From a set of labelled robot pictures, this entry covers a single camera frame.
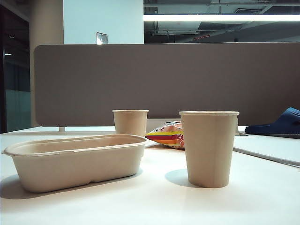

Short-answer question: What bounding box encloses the colourful chips bag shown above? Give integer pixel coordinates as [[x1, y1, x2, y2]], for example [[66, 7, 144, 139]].
[[145, 120, 186, 150]]

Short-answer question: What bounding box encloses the beige oblong pulp box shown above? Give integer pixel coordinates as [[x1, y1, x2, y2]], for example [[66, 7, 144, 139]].
[[1, 133, 148, 193]]

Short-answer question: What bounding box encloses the beige paper cup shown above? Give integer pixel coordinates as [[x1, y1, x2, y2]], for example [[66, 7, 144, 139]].
[[179, 111, 240, 188], [112, 109, 150, 138]]

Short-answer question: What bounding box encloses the grey desk divider panel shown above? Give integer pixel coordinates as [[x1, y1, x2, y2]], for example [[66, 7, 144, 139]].
[[33, 42, 300, 127]]

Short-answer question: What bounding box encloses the white flat board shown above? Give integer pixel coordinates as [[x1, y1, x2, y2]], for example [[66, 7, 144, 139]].
[[232, 135, 300, 168]]

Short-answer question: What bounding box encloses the dark blue slipper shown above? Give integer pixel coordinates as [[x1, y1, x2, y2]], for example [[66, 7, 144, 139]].
[[244, 107, 300, 139]]

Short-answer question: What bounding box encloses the beige round column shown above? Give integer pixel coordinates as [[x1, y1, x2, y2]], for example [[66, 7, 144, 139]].
[[29, 0, 64, 127]]

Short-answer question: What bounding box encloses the dark glass door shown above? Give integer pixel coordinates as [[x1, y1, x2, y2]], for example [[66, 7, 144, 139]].
[[0, 4, 31, 134]]

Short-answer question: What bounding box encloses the metal wall plate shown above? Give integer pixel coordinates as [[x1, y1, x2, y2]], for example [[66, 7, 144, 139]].
[[95, 31, 109, 45]]

